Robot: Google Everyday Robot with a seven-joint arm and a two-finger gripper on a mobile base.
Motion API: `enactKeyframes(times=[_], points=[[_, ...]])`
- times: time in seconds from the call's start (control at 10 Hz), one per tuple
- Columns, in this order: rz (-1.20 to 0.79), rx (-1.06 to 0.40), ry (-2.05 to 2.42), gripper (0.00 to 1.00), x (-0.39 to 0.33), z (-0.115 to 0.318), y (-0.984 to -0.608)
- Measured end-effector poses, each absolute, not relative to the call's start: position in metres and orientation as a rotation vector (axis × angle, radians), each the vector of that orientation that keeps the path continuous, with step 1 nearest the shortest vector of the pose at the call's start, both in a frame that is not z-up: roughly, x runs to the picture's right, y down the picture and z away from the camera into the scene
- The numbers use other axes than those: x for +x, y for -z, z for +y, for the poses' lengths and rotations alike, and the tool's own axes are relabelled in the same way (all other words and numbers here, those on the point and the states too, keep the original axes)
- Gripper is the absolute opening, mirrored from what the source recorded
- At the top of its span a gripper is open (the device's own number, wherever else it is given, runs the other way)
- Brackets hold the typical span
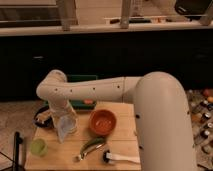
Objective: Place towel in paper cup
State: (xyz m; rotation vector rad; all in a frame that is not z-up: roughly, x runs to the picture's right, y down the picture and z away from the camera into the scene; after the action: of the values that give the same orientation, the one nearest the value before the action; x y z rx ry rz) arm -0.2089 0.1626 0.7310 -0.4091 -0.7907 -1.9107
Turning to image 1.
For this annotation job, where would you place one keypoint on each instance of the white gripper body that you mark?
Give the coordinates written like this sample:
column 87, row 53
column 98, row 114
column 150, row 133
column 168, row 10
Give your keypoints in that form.
column 67, row 113

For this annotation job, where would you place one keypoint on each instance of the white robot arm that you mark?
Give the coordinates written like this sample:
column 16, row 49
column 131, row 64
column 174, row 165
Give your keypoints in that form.
column 162, row 116

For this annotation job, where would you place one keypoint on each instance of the green paper cup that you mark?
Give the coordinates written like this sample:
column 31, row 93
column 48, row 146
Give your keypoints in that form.
column 38, row 147

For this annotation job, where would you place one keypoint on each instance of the black round plate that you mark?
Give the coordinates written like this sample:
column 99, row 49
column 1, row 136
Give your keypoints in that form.
column 43, row 118

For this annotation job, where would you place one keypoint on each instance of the orange bowl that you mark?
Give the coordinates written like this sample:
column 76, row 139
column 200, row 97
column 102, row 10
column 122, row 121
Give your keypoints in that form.
column 102, row 122

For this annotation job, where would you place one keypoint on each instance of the black stand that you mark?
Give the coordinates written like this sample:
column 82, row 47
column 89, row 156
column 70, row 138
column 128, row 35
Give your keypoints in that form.
column 16, row 166

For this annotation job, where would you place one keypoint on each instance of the white handled brush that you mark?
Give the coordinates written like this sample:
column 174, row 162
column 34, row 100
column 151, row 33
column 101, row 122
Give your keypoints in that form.
column 109, row 157

